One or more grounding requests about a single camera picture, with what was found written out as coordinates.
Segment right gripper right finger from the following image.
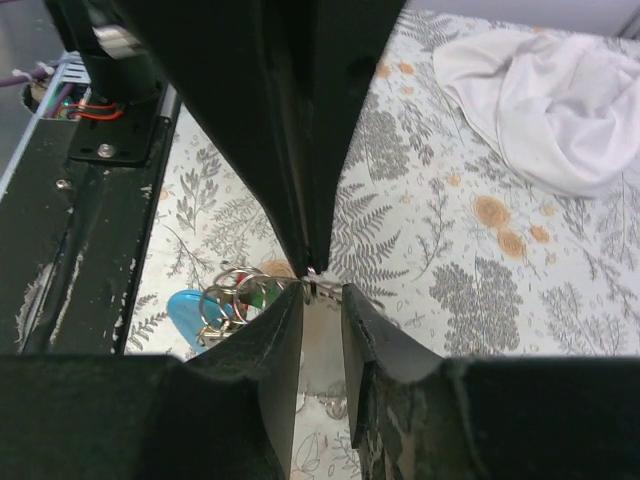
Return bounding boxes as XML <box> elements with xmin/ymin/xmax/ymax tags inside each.
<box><xmin>341</xmin><ymin>285</ymin><xmax>639</xmax><ymax>479</ymax></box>

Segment floral table mat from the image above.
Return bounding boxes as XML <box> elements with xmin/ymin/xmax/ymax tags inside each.
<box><xmin>124</xmin><ymin>7</ymin><xmax>640</xmax><ymax>480</ymax></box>

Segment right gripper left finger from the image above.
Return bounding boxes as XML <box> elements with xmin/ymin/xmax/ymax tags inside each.
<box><xmin>1</xmin><ymin>285</ymin><xmax>303</xmax><ymax>479</ymax></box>

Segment white crumpled cloth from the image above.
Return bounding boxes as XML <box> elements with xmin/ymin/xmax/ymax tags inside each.
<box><xmin>433</xmin><ymin>30</ymin><xmax>639</xmax><ymax>197</ymax></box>

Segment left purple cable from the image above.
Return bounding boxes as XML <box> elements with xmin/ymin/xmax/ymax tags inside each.
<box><xmin>0</xmin><ymin>62</ymin><xmax>56</xmax><ymax>90</ymax></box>

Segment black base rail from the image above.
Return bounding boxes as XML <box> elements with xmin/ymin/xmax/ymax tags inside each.
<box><xmin>1</xmin><ymin>86</ymin><xmax>180</xmax><ymax>355</ymax></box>

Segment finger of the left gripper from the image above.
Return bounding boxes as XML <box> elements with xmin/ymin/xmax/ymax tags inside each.
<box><xmin>294</xmin><ymin>1</ymin><xmax>405</xmax><ymax>273</ymax></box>
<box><xmin>115</xmin><ymin>1</ymin><xmax>310</xmax><ymax>275</ymax></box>

